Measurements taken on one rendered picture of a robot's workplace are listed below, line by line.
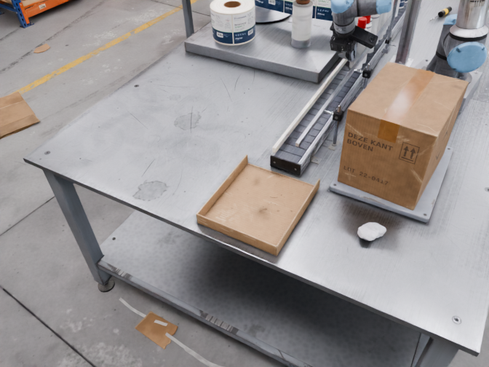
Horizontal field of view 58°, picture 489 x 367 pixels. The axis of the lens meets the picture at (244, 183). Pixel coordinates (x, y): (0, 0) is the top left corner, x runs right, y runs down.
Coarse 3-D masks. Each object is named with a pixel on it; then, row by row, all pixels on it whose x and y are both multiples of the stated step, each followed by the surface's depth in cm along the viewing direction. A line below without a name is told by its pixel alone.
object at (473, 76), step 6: (426, 60) 181; (420, 66) 178; (426, 66) 177; (468, 72) 173; (474, 72) 173; (480, 72) 174; (468, 78) 170; (474, 78) 170; (480, 78) 174; (468, 84) 167; (474, 84) 167; (468, 90) 164; (474, 90) 174; (468, 96) 163; (462, 102) 161; (462, 108) 163
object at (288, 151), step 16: (400, 16) 216; (336, 80) 176; (352, 80) 175; (320, 96) 168; (336, 96) 167; (304, 128) 154; (320, 128) 153; (288, 144) 148; (304, 144) 147; (288, 160) 142
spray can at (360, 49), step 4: (360, 20) 167; (364, 20) 167; (360, 24) 168; (364, 24) 168; (364, 28) 169; (360, 44) 173; (360, 48) 174; (364, 48) 174; (356, 52) 175; (360, 52) 175; (356, 56) 176; (356, 60) 177; (352, 64) 179; (360, 64) 179; (356, 68) 180; (360, 68) 180
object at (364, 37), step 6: (354, 30) 160; (360, 30) 160; (348, 36) 161; (354, 36) 160; (360, 36) 160; (366, 36) 160; (372, 36) 161; (360, 42) 161; (366, 42) 160; (372, 42) 160
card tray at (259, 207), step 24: (240, 168) 145; (264, 168) 146; (216, 192) 135; (240, 192) 139; (264, 192) 138; (288, 192) 138; (312, 192) 134; (216, 216) 132; (240, 216) 131; (264, 216) 131; (288, 216) 131; (240, 240) 125; (264, 240) 124
